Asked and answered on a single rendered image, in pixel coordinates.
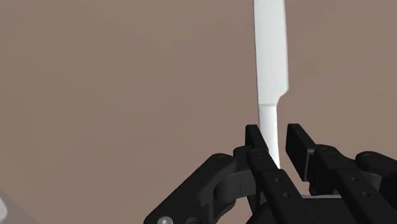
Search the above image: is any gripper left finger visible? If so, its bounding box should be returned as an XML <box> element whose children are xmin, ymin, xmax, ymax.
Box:
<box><xmin>143</xmin><ymin>124</ymin><xmax>323</xmax><ymax>224</ymax></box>

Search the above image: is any white table knife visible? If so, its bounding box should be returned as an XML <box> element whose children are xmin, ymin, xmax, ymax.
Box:
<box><xmin>253</xmin><ymin>0</ymin><xmax>290</xmax><ymax>170</ymax></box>

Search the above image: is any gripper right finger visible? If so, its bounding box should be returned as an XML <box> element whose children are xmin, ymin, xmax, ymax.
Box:
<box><xmin>285</xmin><ymin>123</ymin><xmax>397</xmax><ymax>224</ymax></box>

